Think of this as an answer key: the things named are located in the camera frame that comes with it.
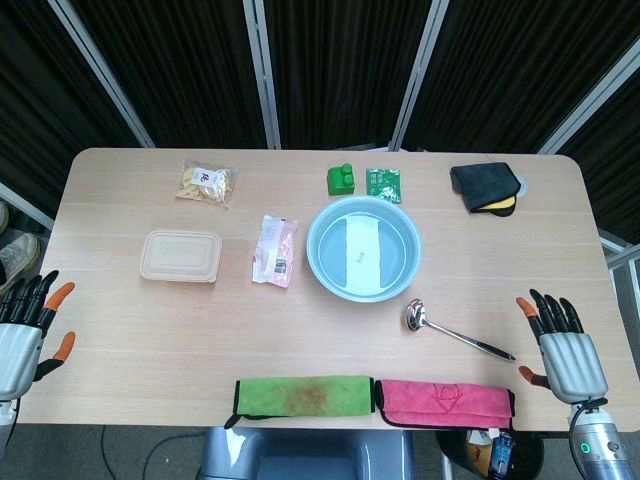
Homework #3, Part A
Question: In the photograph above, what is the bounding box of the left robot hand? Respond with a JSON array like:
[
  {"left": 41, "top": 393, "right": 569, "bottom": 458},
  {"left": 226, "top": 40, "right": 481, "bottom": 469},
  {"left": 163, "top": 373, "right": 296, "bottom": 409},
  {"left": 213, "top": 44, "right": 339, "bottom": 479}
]
[{"left": 0, "top": 269, "right": 77, "bottom": 401}]

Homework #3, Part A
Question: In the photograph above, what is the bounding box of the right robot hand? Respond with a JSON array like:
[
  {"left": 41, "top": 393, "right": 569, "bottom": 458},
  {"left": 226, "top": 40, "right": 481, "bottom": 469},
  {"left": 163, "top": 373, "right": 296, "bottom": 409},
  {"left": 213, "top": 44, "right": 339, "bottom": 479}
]
[{"left": 516, "top": 288, "right": 610, "bottom": 406}]

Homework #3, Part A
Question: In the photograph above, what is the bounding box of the metal ladle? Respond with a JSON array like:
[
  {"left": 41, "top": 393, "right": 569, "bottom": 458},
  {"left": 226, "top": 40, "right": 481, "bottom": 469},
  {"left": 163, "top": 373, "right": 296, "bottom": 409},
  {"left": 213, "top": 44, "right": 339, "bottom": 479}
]
[{"left": 401, "top": 298, "right": 517, "bottom": 362}]

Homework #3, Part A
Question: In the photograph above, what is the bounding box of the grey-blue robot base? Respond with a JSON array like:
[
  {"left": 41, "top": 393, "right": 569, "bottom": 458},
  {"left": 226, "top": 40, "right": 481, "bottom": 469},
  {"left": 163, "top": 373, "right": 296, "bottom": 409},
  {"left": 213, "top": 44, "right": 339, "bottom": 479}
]
[{"left": 199, "top": 427, "right": 416, "bottom": 480}]

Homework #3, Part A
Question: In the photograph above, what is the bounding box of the light blue bowl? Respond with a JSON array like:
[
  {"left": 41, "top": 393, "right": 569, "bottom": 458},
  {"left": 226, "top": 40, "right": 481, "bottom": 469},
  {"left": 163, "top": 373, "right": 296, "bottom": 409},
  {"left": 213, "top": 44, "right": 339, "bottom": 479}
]
[{"left": 305, "top": 195, "right": 424, "bottom": 304}]

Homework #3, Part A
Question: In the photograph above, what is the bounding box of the blue white carton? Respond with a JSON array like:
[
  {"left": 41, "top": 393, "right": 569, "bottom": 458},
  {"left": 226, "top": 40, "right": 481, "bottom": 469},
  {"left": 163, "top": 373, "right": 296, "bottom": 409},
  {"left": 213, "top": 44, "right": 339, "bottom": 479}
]
[{"left": 491, "top": 433, "right": 517, "bottom": 477}]

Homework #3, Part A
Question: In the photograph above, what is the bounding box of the pink microfibre towel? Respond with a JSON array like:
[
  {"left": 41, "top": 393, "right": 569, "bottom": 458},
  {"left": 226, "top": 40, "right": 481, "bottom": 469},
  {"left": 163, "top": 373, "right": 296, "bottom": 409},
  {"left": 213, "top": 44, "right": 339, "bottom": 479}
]
[{"left": 373, "top": 378, "right": 517, "bottom": 431}]

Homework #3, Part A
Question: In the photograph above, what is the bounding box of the black waste bin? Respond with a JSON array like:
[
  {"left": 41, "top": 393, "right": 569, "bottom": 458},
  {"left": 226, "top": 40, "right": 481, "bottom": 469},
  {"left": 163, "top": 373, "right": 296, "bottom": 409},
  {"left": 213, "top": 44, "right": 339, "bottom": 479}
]
[{"left": 434, "top": 429, "right": 546, "bottom": 480}]

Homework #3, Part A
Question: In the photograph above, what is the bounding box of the yellow sponge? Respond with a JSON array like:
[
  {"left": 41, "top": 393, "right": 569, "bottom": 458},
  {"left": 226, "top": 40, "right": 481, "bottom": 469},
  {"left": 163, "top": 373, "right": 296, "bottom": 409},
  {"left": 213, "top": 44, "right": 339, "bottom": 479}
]
[{"left": 479, "top": 195, "right": 519, "bottom": 214}]

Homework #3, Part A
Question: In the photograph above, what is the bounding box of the beige lidded lunch box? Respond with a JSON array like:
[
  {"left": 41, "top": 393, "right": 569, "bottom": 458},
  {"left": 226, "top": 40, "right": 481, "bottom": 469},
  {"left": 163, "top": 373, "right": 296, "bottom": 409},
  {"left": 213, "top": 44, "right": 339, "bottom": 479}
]
[{"left": 138, "top": 229, "right": 223, "bottom": 284}]

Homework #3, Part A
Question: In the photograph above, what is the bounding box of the dark grey folded cloth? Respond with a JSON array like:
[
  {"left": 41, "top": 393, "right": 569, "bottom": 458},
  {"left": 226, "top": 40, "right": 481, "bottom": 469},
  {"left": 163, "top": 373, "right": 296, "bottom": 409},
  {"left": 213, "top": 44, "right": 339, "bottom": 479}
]
[{"left": 449, "top": 162, "right": 521, "bottom": 216}]

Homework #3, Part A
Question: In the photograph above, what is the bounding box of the clear bag of chips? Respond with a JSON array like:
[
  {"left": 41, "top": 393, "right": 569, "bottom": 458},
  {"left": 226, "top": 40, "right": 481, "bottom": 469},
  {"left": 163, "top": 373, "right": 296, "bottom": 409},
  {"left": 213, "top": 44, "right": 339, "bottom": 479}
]
[{"left": 174, "top": 159, "right": 240, "bottom": 210}]

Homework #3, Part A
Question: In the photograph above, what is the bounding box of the green printed sachet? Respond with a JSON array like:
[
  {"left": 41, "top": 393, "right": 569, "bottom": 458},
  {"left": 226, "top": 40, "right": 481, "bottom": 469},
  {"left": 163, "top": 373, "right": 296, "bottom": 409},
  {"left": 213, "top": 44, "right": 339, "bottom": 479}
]
[{"left": 364, "top": 167, "right": 404, "bottom": 205}]

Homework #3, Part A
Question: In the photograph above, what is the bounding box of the green microfibre towel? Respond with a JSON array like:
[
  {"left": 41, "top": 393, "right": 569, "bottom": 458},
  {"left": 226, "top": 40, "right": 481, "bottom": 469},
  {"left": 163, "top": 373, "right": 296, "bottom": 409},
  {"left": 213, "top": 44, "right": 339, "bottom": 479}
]
[{"left": 223, "top": 375, "right": 376, "bottom": 430}]

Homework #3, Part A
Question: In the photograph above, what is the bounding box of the pink white snack packet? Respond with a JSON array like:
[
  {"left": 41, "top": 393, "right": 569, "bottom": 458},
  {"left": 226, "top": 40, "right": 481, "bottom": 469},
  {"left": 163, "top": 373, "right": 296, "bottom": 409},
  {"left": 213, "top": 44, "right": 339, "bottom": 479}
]
[{"left": 251, "top": 214, "right": 298, "bottom": 290}]

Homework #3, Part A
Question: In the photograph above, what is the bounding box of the green toy block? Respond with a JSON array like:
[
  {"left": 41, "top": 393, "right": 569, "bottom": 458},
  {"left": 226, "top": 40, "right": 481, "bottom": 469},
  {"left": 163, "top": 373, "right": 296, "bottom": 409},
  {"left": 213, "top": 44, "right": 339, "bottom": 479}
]
[{"left": 326, "top": 163, "right": 356, "bottom": 196}]

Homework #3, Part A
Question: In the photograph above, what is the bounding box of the black folding screen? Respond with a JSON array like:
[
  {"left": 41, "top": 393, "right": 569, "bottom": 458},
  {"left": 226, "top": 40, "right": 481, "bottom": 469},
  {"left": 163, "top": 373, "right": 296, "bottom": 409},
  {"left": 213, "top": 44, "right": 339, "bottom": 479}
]
[{"left": 0, "top": 0, "right": 640, "bottom": 301}]

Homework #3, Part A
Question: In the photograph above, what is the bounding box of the blue floor cable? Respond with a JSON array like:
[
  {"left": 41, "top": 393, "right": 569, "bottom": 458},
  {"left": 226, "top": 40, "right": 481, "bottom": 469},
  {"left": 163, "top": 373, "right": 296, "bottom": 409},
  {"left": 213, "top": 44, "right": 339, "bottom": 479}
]
[{"left": 99, "top": 427, "right": 206, "bottom": 480}]

